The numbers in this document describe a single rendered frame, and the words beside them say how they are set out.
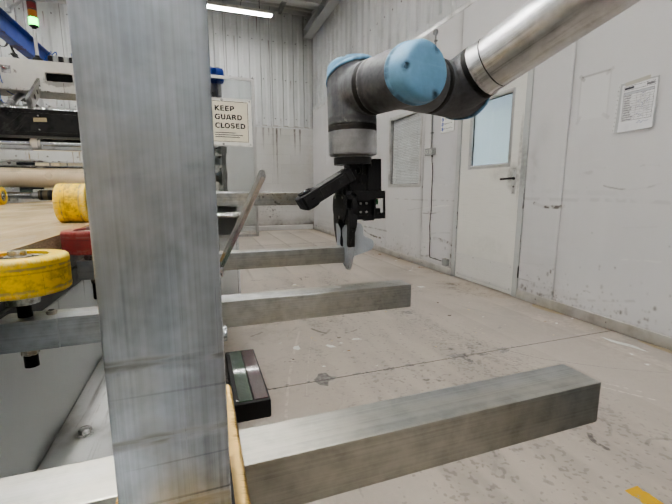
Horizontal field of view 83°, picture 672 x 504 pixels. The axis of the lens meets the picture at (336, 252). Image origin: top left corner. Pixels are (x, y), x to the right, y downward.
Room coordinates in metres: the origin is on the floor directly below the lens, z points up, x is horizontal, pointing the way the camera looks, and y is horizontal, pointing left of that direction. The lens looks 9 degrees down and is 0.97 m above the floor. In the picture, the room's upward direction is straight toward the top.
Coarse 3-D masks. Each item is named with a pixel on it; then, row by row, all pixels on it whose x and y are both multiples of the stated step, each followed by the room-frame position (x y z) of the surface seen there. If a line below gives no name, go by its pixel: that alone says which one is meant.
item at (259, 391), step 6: (246, 354) 0.59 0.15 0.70; (252, 354) 0.59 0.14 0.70; (246, 360) 0.57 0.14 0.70; (252, 360) 0.57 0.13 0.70; (246, 366) 0.54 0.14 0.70; (252, 366) 0.54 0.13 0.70; (252, 372) 0.53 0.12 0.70; (258, 372) 0.53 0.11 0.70; (252, 378) 0.51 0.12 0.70; (258, 378) 0.51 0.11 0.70; (252, 384) 0.49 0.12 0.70; (258, 384) 0.49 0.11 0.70; (252, 390) 0.47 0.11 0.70; (258, 390) 0.47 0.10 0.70; (264, 390) 0.47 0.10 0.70; (258, 396) 0.46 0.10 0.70; (264, 396) 0.46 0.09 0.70
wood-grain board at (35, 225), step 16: (0, 208) 1.40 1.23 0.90; (16, 208) 1.40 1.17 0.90; (32, 208) 1.40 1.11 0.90; (48, 208) 1.40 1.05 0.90; (0, 224) 0.75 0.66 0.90; (16, 224) 0.75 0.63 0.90; (32, 224) 0.75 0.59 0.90; (48, 224) 0.75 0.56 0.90; (64, 224) 0.75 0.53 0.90; (80, 224) 0.75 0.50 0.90; (0, 240) 0.51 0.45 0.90; (16, 240) 0.51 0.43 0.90; (32, 240) 0.51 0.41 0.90; (48, 240) 0.53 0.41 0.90
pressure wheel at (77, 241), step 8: (64, 232) 0.55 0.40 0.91; (72, 232) 0.55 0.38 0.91; (80, 232) 0.55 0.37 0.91; (88, 232) 0.55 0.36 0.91; (64, 240) 0.55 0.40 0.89; (72, 240) 0.55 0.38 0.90; (80, 240) 0.55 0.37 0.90; (88, 240) 0.55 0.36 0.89; (64, 248) 0.55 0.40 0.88; (72, 248) 0.55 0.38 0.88; (80, 248) 0.55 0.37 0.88; (88, 248) 0.55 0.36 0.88; (88, 256) 0.58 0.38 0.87; (96, 296) 0.58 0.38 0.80
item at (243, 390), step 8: (232, 352) 0.60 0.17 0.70; (240, 352) 0.60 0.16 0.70; (232, 360) 0.57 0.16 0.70; (240, 360) 0.57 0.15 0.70; (232, 368) 0.54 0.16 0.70; (240, 368) 0.54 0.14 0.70; (240, 376) 0.51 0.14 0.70; (240, 384) 0.49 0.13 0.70; (248, 384) 0.49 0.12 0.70; (240, 392) 0.47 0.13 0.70; (248, 392) 0.47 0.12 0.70; (240, 400) 0.45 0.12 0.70; (248, 400) 0.45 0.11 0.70
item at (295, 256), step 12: (240, 252) 0.65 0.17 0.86; (252, 252) 0.66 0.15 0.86; (264, 252) 0.66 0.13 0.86; (276, 252) 0.67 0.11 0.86; (288, 252) 0.68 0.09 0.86; (300, 252) 0.69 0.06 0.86; (312, 252) 0.69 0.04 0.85; (324, 252) 0.70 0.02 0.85; (336, 252) 0.71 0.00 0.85; (84, 264) 0.57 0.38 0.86; (228, 264) 0.64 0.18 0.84; (240, 264) 0.65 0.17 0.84; (252, 264) 0.66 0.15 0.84; (264, 264) 0.66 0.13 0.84; (276, 264) 0.67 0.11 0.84; (288, 264) 0.68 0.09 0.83; (300, 264) 0.69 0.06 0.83; (312, 264) 0.69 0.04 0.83; (84, 276) 0.57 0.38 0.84
